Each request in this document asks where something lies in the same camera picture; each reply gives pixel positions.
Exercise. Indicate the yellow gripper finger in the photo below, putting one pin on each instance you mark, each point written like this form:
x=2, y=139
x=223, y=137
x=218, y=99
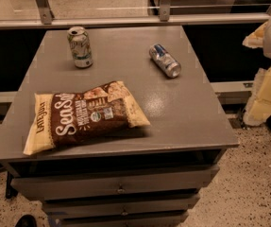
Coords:
x=258, y=107
x=255, y=39

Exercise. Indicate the silver blue redbull can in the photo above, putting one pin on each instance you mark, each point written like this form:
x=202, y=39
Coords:
x=165, y=61

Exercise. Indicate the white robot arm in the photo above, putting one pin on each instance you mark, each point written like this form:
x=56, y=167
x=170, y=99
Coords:
x=267, y=40

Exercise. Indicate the green white soda can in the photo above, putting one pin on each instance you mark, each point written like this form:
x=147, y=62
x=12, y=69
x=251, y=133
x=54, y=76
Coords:
x=79, y=42

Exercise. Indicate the grey drawer cabinet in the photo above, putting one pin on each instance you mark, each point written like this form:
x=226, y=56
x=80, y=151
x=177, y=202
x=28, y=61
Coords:
x=127, y=142

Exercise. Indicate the top drawer knob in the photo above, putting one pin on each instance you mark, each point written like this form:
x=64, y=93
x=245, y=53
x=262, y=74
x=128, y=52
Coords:
x=120, y=190

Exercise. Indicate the drawer knob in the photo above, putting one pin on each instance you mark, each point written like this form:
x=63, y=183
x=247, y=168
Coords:
x=120, y=190
x=124, y=212

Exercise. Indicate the brown sea salt chips bag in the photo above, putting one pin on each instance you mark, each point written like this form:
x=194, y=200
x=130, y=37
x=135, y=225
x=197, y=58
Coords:
x=70, y=119

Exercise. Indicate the black shoe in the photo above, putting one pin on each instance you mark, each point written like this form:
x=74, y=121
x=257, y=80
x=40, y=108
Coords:
x=26, y=221

